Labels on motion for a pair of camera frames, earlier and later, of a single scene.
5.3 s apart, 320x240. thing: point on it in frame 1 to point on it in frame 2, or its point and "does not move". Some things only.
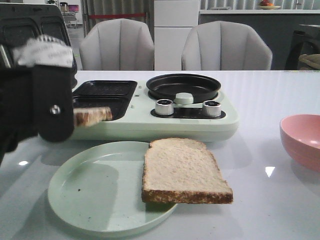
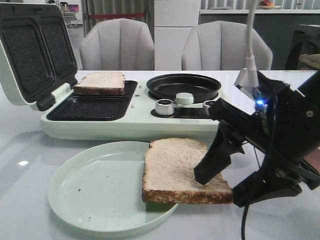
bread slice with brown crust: (180, 170) does not move
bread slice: (89, 116) to (105, 83)
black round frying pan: (201, 88) does not move
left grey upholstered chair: (117, 44) does not move
